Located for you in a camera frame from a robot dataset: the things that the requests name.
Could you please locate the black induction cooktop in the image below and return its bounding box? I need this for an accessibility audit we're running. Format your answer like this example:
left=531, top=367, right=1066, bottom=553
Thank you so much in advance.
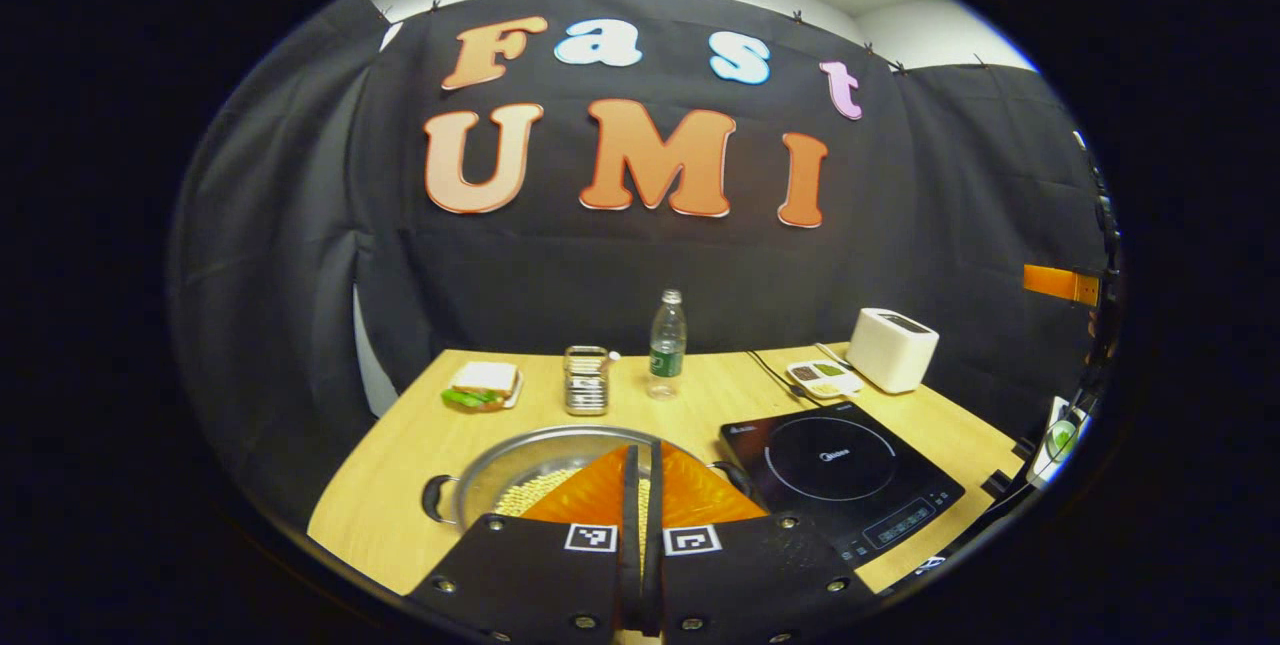
left=720, top=400, right=966, bottom=566

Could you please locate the steel pot with black handles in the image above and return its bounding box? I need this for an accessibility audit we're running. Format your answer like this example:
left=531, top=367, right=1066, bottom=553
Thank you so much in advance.
left=422, top=425, right=756, bottom=536

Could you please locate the black power cable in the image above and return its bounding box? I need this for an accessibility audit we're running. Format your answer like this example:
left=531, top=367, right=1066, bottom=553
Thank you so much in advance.
left=745, top=350, right=801, bottom=396

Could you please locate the white green printed card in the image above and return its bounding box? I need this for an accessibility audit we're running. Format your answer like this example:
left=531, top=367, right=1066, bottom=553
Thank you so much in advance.
left=1030, top=395, right=1091, bottom=486

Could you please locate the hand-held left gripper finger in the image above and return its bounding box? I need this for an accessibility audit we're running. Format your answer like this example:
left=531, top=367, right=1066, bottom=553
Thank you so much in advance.
left=405, top=445, right=641, bottom=641
left=642, top=441, right=881, bottom=644

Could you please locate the white divided dish with beans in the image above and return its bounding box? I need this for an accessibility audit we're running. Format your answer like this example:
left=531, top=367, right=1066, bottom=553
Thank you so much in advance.
left=786, top=359, right=863, bottom=399

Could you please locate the pile of yellow soybeans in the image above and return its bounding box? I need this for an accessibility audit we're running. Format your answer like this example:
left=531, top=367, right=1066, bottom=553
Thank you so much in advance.
left=495, top=468, right=581, bottom=518

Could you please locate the clear plastic water bottle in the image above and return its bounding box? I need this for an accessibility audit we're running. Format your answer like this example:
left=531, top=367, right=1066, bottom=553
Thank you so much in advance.
left=647, top=289, right=688, bottom=400

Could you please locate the wire mesh holder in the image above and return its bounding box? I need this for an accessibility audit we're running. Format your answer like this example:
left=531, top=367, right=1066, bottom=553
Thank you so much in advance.
left=563, top=345, right=611, bottom=417

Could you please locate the sandwich with lettuce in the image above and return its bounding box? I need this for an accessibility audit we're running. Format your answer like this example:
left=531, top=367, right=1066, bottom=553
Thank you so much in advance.
left=442, top=361, right=523, bottom=413

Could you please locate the white toaster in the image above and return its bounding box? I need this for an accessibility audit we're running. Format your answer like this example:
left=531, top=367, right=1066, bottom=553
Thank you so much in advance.
left=846, top=308, right=940, bottom=394

